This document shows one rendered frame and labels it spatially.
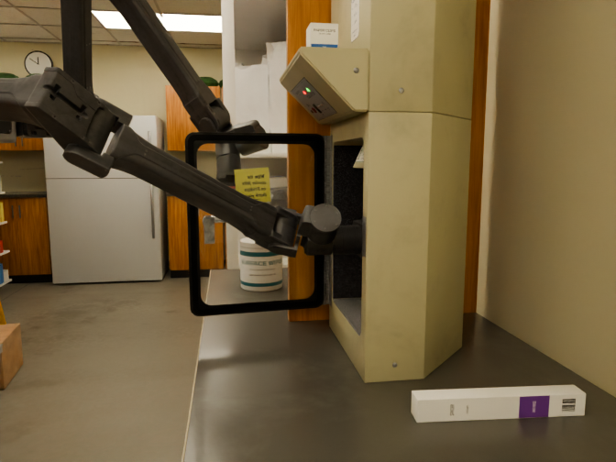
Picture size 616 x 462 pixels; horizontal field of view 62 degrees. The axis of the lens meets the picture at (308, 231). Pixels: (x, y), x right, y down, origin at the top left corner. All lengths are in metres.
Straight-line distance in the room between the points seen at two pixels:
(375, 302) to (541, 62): 0.64
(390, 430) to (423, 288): 0.26
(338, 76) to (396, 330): 0.44
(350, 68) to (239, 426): 0.58
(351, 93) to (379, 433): 0.53
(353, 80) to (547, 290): 0.62
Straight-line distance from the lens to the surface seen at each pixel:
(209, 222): 1.11
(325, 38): 0.97
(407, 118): 0.89
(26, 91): 0.85
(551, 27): 1.24
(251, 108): 2.26
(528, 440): 0.84
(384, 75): 0.89
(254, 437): 0.79
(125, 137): 0.87
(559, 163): 1.16
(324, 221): 0.91
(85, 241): 5.97
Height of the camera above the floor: 1.33
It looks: 8 degrees down
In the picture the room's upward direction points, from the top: straight up
